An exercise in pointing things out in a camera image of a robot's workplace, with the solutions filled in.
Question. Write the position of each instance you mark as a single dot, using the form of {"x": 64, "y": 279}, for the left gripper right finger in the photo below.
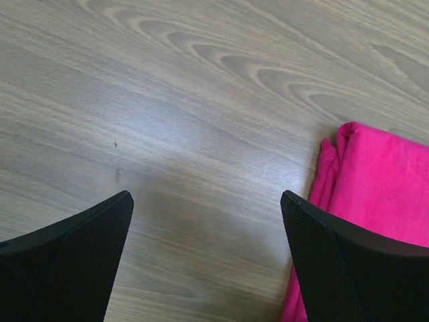
{"x": 348, "y": 273}

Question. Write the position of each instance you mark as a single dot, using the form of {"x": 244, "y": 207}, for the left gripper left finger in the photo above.
{"x": 66, "y": 271}

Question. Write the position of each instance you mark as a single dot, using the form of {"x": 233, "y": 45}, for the pink t shirt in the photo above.
{"x": 373, "y": 179}

